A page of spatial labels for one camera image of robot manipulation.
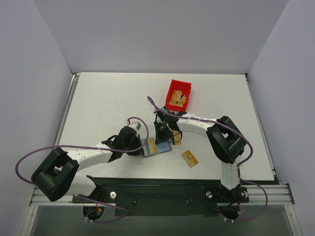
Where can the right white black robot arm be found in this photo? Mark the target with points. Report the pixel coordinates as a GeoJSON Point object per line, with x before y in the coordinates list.
{"type": "Point", "coordinates": [222, 133]}

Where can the gold card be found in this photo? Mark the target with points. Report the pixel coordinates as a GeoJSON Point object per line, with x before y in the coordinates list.
{"type": "Point", "coordinates": [151, 147]}
{"type": "Point", "coordinates": [177, 138]}
{"type": "Point", "coordinates": [189, 158]}

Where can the aluminium table frame rail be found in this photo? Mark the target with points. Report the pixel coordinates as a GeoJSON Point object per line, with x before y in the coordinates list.
{"type": "Point", "coordinates": [32, 210]}

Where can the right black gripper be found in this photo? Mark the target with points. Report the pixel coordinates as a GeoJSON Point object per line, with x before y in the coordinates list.
{"type": "Point", "coordinates": [161, 132]}

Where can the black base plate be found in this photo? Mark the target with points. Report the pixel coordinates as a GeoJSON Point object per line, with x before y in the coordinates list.
{"type": "Point", "coordinates": [166, 197]}

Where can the red plastic bin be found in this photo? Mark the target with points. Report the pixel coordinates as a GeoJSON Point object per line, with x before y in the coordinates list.
{"type": "Point", "coordinates": [185, 87]}

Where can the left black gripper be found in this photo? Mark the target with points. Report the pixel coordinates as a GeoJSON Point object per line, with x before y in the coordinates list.
{"type": "Point", "coordinates": [135, 146]}

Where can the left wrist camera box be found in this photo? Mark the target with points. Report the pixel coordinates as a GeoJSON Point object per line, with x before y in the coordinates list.
{"type": "Point", "coordinates": [134, 125]}

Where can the gold cards in bin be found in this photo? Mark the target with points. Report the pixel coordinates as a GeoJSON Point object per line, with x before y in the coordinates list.
{"type": "Point", "coordinates": [177, 98]}

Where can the grey card holder wallet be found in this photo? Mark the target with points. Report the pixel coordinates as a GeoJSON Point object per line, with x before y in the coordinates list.
{"type": "Point", "coordinates": [161, 148]}

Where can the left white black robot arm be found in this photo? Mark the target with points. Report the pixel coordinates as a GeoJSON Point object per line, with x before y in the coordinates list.
{"type": "Point", "coordinates": [57, 175]}

